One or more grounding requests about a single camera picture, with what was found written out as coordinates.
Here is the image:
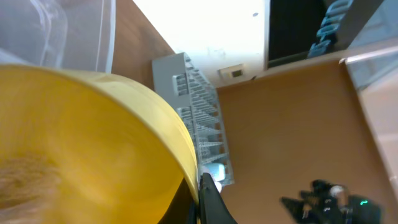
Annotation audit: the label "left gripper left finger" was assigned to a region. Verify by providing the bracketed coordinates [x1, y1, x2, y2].
[158, 179, 197, 224]

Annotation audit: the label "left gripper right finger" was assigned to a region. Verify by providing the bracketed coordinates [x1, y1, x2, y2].
[198, 172, 237, 224]

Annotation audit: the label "light blue cup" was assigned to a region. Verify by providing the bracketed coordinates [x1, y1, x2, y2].
[202, 163, 226, 182]

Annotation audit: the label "yellow bowl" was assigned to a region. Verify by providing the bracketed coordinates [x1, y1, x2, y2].
[1, 65, 199, 223]

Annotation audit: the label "rice and food scraps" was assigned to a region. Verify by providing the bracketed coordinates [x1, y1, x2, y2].
[1, 154, 62, 224]

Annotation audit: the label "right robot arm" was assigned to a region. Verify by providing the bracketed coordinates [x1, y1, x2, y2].
[280, 179, 382, 224]

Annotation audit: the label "grey plastic dishwasher rack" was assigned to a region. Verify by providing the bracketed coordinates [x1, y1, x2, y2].
[152, 53, 234, 187]

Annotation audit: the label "clear plastic waste bin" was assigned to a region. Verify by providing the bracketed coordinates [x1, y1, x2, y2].
[1, 0, 116, 73]

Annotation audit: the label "white wall socket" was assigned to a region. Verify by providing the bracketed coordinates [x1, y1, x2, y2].
[218, 63, 244, 79]

